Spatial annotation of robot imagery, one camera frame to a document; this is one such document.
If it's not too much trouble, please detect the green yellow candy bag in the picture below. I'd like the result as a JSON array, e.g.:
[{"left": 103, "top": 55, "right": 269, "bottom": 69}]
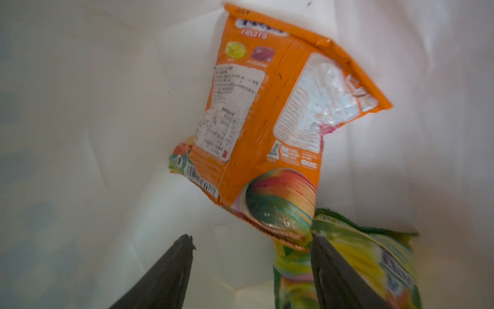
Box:
[{"left": 274, "top": 209, "right": 423, "bottom": 308}]

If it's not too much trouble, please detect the blue checkered paper bag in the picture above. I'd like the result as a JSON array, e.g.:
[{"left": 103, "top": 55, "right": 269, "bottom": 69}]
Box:
[{"left": 1, "top": 1, "right": 493, "bottom": 308}]

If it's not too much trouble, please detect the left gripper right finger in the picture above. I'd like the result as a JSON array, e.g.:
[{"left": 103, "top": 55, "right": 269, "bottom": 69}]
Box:
[{"left": 311, "top": 235, "right": 390, "bottom": 309}]

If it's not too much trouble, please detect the orange green snack box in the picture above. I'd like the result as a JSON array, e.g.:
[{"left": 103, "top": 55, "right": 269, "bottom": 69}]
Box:
[{"left": 169, "top": 3, "right": 392, "bottom": 251}]

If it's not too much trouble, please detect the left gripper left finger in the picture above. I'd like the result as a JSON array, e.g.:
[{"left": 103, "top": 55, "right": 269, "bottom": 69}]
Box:
[{"left": 111, "top": 234, "right": 196, "bottom": 309}]

